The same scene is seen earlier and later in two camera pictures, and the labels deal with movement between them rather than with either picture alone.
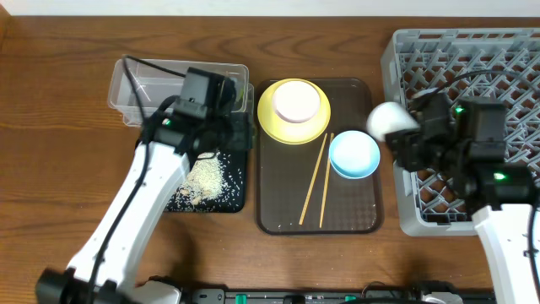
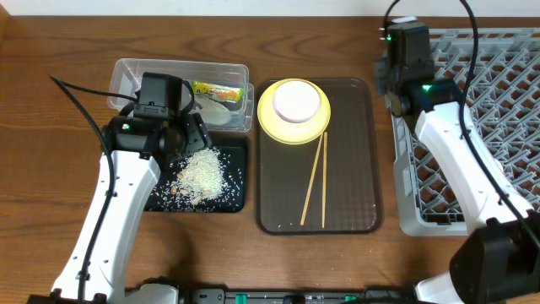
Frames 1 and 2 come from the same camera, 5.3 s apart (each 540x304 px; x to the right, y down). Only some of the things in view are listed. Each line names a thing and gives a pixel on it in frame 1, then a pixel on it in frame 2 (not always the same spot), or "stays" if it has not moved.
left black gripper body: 241,132 to 198,133
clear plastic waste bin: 156,87 stays
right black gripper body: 441,153 to 384,79
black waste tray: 232,199 stays
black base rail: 338,296 stays
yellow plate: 293,133 stays
